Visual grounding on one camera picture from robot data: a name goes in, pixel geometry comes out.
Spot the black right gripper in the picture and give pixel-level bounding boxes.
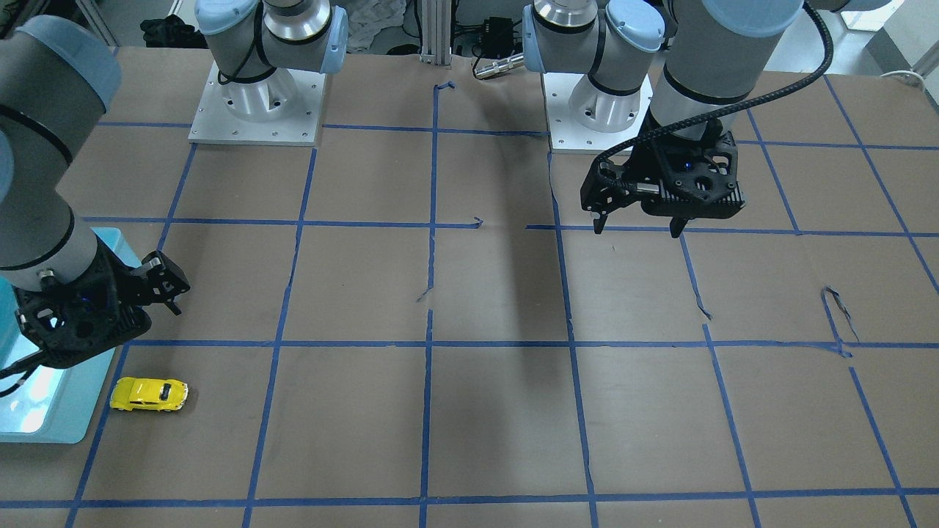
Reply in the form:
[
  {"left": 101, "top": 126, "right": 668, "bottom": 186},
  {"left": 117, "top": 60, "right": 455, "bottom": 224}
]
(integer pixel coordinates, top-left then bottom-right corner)
[{"left": 15, "top": 245, "right": 191, "bottom": 369}]

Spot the aluminium frame post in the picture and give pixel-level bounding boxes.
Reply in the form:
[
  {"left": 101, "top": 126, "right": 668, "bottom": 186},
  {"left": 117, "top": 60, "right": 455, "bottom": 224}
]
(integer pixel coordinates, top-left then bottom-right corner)
[{"left": 419, "top": 0, "right": 453, "bottom": 69}]

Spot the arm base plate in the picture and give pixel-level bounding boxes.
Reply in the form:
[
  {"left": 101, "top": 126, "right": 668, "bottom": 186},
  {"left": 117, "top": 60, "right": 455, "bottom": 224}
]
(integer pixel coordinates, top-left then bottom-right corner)
[
  {"left": 188, "top": 65, "right": 328, "bottom": 147},
  {"left": 542, "top": 73, "right": 653, "bottom": 154}
]

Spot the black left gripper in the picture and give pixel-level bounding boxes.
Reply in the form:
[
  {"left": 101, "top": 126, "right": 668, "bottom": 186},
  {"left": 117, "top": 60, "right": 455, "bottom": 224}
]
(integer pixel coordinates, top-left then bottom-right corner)
[{"left": 580, "top": 131, "right": 747, "bottom": 238}]

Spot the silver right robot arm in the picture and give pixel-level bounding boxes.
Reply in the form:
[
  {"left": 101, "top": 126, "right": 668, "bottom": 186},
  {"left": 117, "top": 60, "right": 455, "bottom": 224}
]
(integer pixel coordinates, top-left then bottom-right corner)
[{"left": 1, "top": 1, "right": 348, "bottom": 378}]

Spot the light blue plastic bin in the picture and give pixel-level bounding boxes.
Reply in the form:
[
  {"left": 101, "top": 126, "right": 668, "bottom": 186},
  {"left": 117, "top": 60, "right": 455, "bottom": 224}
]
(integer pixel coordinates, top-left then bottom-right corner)
[{"left": 1, "top": 227, "right": 141, "bottom": 444}]

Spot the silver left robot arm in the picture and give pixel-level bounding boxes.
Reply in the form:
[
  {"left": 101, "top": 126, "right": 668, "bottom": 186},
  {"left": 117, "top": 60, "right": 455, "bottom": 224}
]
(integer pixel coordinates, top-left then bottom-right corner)
[{"left": 521, "top": 1, "right": 883, "bottom": 238}]

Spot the yellow toy beetle car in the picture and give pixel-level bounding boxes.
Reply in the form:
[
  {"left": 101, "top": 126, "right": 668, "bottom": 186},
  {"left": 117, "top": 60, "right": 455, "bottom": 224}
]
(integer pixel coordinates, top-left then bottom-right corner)
[{"left": 109, "top": 377, "right": 190, "bottom": 411}]

